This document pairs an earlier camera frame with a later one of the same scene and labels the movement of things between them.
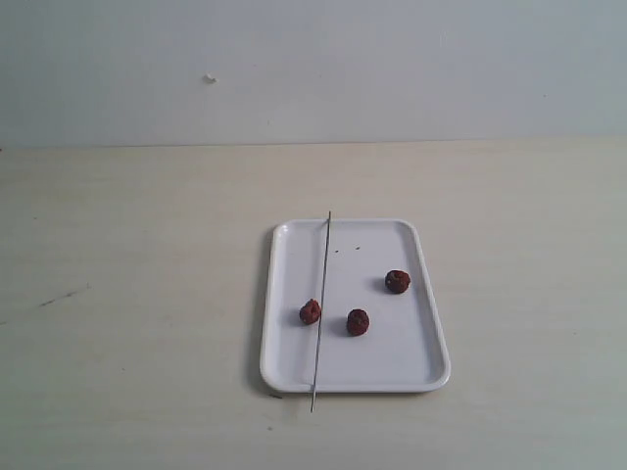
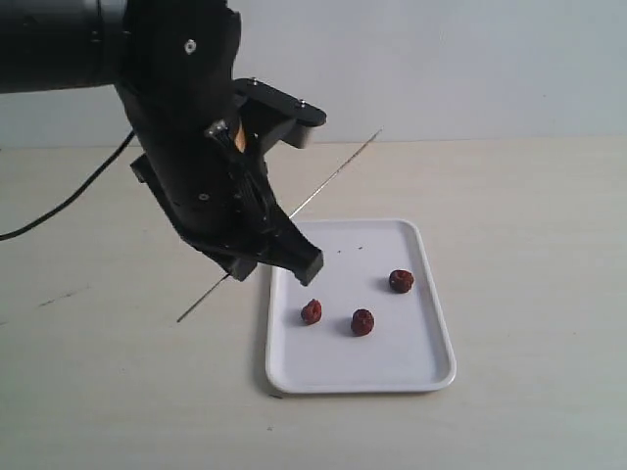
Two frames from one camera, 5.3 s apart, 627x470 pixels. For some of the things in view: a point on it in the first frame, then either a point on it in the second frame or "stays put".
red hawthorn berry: (311, 311) stays put
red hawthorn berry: (397, 281) stays put
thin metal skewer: (321, 321) → (301, 207)
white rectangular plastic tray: (404, 349) stays put
